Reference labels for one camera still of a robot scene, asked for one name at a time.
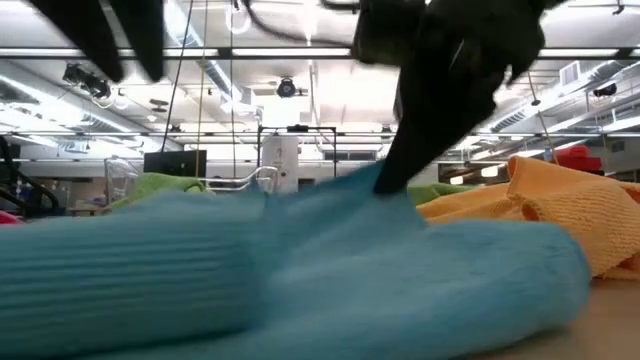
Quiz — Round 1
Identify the black hanging cable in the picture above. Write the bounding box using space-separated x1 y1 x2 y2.
158 0 195 153

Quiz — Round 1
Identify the blue microfiber towel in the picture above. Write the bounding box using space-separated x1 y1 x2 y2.
0 162 594 360

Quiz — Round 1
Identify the orange microfiber towel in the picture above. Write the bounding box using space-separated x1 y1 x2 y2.
416 155 640 281

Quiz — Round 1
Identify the black computer monitor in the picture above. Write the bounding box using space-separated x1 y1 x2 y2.
143 149 208 179

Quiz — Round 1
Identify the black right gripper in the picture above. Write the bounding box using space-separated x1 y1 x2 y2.
371 0 547 197

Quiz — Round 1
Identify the white hanging ring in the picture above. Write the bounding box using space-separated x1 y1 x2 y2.
224 4 253 36

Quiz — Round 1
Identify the clear plastic bin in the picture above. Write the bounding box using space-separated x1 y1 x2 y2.
103 155 281 201

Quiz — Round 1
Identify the white square column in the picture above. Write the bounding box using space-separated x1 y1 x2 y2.
261 134 300 194

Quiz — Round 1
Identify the black ceiling spotlight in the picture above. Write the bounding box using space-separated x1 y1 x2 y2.
276 76 298 99

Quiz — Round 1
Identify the long black ceiling beam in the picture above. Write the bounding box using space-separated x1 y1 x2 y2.
10 46 640 62

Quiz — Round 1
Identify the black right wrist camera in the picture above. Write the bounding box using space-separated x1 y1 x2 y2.
351 0 427 67

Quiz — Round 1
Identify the black ceiling speaker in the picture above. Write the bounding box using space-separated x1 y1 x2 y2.
591 82 619 99

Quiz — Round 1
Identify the white ceiling air vent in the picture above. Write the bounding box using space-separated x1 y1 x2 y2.
559 60 582 88

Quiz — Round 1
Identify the yellow hanging rope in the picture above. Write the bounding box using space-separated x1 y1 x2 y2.
193 0 210 179
526 74 564 172

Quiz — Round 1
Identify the black ceiling-mounted device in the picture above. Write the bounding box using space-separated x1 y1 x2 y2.
61 62 113 100

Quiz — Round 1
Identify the green microfiber towel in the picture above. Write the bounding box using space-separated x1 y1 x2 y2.
110 171 207 210
406 182 475 207

